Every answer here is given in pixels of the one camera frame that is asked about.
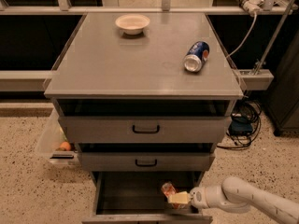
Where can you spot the metal railing frame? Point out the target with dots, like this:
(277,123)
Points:
(62,3)

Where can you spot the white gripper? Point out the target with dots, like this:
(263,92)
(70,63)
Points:
(198,197)

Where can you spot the white power strip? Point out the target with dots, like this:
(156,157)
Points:
(247,0)

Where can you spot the middle grey drawer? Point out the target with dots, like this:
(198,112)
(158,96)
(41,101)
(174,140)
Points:
(145,162)

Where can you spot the blue pepsi can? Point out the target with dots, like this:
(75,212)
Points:
(196,57)

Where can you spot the orange fruit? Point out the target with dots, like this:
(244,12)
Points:
(65,146)

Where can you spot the white bowl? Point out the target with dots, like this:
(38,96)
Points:
(132,24)

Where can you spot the top grey drawer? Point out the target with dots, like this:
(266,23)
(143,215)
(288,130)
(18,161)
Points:
(144,129)

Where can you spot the clear plastic bin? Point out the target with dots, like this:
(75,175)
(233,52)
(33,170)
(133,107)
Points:
(49,142)

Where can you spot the crushed orange coke can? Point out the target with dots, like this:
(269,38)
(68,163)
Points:
(168,189)

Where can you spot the grey drawer cabinet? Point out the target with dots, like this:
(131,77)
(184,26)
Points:
(106,73)

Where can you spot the grey drawer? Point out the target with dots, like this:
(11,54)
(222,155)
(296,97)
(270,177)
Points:
(137,198)
(144,129)
(145,162)

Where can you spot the bottom grey drawer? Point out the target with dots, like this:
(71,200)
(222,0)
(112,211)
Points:
(137,198)

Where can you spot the blue device on floor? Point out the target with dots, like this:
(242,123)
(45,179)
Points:
(240,126)

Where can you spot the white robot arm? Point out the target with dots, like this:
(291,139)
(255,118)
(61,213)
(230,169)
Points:
(234,195)

